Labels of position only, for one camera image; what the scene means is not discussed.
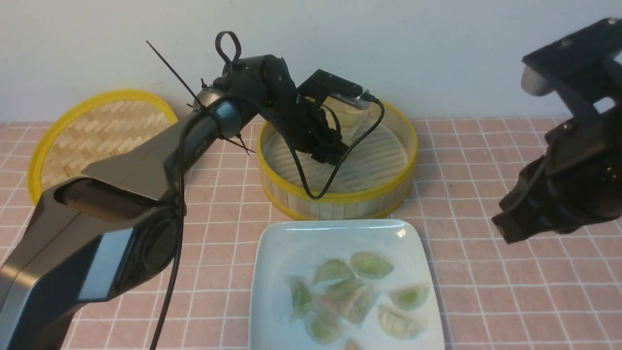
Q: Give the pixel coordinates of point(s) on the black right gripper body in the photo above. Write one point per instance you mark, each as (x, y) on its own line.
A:
(576, 183)

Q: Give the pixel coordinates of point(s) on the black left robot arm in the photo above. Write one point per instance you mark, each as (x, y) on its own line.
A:
(118, 225)

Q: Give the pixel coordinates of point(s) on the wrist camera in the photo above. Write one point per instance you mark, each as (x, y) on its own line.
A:
(322, 85)
(582, 70)

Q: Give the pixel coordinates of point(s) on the green dumpling plate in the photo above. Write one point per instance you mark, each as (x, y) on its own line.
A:
(300, 299)
(409, 298)
(322, 329)
(341, 290)
(370, 265)
(332, 270)

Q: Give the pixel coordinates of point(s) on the pinkish dumpling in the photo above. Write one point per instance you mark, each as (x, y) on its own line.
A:
(324, 305)

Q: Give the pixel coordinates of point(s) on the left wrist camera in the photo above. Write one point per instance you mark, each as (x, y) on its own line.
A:
(322, 85)

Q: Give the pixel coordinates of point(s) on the green dumpling steamer back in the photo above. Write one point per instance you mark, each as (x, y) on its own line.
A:
(350, 119)

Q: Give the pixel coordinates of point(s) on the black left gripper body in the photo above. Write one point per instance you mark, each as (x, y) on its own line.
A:
(303, 122)

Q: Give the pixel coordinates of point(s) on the pink dumpling plate bottom edge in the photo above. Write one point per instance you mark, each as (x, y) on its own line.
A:
(351, 344)

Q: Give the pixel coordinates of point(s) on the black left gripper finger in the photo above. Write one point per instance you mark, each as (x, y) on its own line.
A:
(331, 155)

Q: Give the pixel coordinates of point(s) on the green dumpling plate top left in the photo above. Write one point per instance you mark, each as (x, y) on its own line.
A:
(332, 270)

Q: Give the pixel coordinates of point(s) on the white square plate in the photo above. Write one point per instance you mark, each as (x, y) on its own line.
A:
(294, 250)

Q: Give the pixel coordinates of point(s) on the green dumpling plate top right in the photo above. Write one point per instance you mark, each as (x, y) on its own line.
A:
(370, 265)

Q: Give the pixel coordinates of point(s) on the bamboo steamer basket yellow rim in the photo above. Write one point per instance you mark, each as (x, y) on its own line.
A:
(376, 202)

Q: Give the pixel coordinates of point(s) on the pale dumpling plate bottom right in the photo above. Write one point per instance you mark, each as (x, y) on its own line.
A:
(397, 325)

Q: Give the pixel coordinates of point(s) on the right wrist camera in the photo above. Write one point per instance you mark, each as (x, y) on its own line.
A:
(582, 70)

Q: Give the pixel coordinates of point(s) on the green dumpling plate bottom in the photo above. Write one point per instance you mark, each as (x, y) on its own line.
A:
(322, 329)

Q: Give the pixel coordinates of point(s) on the pale pleated dumpling plate centre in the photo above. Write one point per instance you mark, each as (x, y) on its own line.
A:
(358, 303)

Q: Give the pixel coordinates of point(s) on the green dumpling plate far left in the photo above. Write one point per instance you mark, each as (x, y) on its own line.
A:
(300, 299)

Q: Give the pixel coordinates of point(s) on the white steamer liner cloth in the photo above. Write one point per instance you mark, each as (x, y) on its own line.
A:
(373, 162)

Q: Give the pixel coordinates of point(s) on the woven bamboo steamer lid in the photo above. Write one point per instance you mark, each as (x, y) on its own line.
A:
(103, 126)

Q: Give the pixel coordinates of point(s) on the green dumpling plate middle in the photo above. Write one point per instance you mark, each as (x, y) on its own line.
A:
(341, 290)

